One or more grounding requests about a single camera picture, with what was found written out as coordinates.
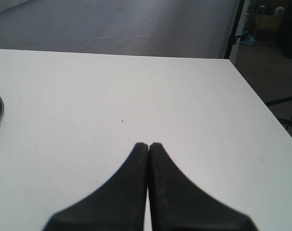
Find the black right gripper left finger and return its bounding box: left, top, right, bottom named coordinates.
left=44, top=143, right=148, bottom=231

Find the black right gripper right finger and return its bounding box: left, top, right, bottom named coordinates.
left=148, top=143, right=257, bottom=231

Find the dark blue plastic bin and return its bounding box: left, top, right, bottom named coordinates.
left=239, top=35, right=255, bottom=46

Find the black tripod leg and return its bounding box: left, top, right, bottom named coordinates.
left=265, top=96, right=292, bottom=106

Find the black backdrop stand pole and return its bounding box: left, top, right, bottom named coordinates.
left=224, top=0, right=245, bottom=59

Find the grey backdrop cloth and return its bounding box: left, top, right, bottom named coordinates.
left=0, top=0, right=239, bottom=58

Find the cardboard box in background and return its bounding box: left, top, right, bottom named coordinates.
left=255, top=14, right=282, bottom=41

